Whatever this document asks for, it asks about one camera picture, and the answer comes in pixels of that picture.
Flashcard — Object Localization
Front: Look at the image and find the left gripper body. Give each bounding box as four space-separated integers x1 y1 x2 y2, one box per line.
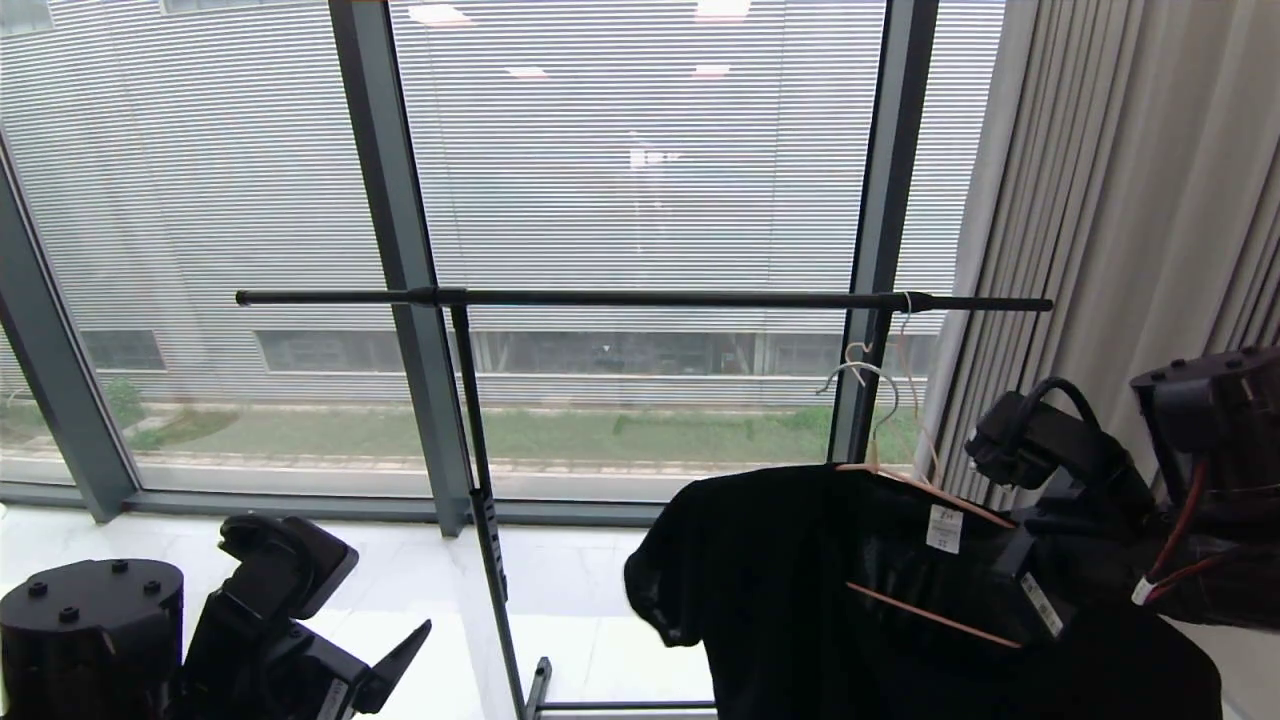
183 590 396 720

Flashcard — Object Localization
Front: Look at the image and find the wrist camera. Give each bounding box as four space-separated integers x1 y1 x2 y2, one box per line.
964 390 1158 523
217 514 360 623

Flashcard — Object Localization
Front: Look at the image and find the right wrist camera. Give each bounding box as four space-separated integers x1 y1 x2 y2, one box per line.
964 390 1158 523

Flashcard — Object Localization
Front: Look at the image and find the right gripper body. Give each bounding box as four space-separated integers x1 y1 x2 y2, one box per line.
1010 515 1169 643

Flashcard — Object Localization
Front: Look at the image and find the beige curtain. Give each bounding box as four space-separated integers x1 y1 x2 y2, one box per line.
915 0 1280 720

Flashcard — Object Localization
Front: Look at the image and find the black clothes rack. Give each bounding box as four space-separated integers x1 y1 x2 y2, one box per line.
236 287 1054 720

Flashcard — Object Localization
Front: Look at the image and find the black short-sleeved shirt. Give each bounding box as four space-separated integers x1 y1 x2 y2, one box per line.
623 462 1223 720

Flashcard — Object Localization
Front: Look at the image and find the black cable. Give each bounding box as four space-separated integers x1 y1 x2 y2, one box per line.
1010 375 1106 433

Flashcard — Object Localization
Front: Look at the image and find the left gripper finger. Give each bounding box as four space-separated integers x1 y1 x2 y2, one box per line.
352 619 434 715

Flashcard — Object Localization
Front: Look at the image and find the window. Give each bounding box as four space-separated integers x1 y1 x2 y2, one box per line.
0 0 1006 529

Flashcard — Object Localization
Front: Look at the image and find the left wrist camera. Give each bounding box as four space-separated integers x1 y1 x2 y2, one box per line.
217 514 360 623

